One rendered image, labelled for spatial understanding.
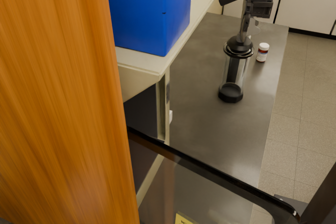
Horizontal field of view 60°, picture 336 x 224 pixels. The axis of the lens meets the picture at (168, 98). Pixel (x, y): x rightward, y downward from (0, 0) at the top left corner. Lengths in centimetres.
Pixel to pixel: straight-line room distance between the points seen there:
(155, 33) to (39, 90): 15
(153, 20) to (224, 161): 70
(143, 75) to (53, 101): 11
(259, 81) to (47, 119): 105
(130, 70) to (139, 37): 4
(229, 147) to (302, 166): 133
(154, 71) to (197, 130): 71
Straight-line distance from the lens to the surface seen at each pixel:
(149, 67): 36
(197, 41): 154
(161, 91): 83
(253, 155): 102
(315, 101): 286
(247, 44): 105
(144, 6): 36
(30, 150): 50
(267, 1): 99
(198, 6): 52
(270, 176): 217
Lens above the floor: 172
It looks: 42 degrees down
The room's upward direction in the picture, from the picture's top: straight up
